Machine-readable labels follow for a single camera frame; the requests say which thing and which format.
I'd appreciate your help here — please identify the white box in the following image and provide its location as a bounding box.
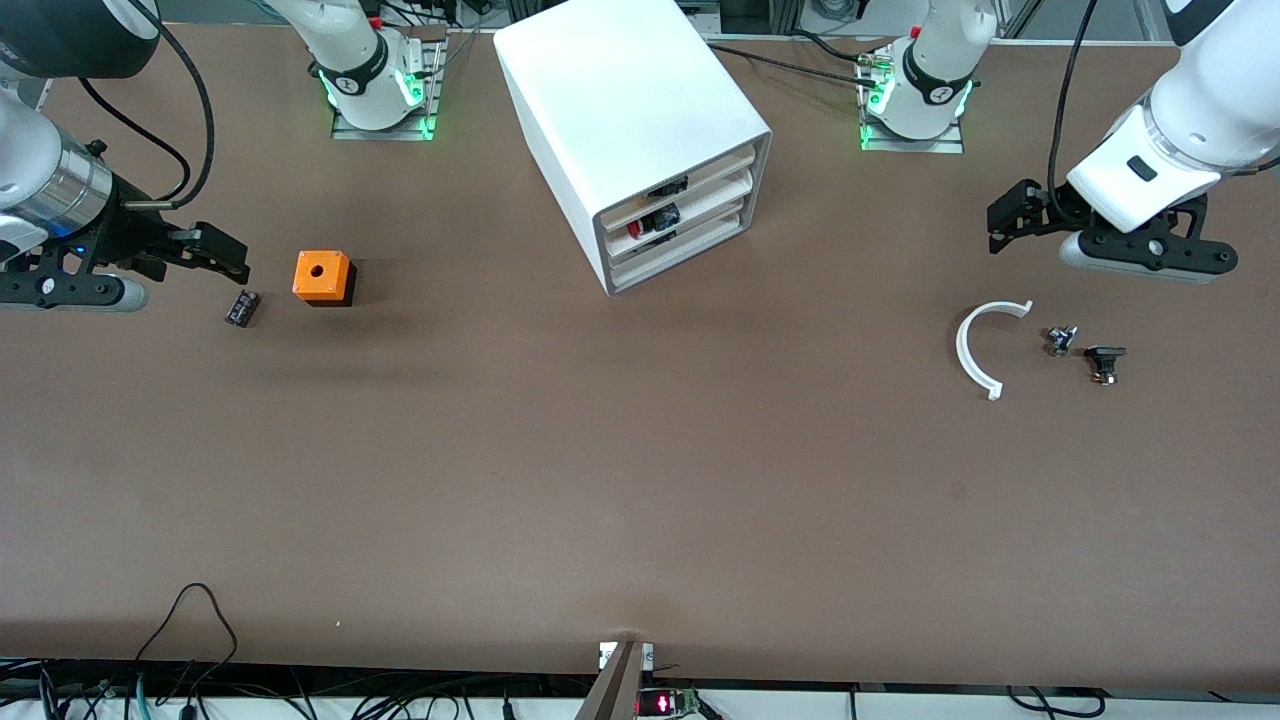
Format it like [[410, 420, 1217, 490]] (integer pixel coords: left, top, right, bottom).
[[603, 147, 758, 237]]

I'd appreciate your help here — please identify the red push button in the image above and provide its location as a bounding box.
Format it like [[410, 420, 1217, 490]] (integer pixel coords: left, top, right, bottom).
[[627, 203, 683, 239]]

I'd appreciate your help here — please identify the orange box with hole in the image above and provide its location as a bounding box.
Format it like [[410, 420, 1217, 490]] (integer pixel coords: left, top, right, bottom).
[[292, 250, 358, 308]]

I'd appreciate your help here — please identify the black component with brass end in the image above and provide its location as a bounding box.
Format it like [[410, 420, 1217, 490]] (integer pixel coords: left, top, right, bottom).
[[1084, 345, 1128, 387]]

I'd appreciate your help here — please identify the device with red display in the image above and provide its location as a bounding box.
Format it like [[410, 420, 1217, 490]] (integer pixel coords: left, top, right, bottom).
[[637, 688, 701, 719]]

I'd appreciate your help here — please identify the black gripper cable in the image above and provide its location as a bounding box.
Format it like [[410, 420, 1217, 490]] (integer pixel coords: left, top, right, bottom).
[[150, 15, 217, 211], [78, 78, 193, 201], [1047, 0, 1099, 226]]

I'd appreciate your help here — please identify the white curved plastic ring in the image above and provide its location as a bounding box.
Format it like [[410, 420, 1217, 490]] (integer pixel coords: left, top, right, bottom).
[[955, 299, 1035, 402]]

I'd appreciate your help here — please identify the black cable on table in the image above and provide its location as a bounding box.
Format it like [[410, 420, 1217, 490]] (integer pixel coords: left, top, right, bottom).
[[705, 30, 883, 89]]

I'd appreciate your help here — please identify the black looped cable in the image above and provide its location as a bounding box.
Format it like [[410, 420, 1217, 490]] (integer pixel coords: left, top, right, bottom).
[[135, 583, 239, 666]]

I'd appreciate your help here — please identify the tangled black cable bundle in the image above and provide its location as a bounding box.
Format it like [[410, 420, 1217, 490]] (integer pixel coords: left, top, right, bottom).
[[0, 655, 601, 720]]

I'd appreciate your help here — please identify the black cable under table edge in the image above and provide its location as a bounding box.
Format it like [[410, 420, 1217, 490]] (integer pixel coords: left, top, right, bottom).
[[1005, 685, 1106, 719]]

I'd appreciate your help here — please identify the metal mount post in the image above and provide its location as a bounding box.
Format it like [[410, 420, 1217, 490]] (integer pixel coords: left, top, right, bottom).
[[575, 640, 656, 720]]

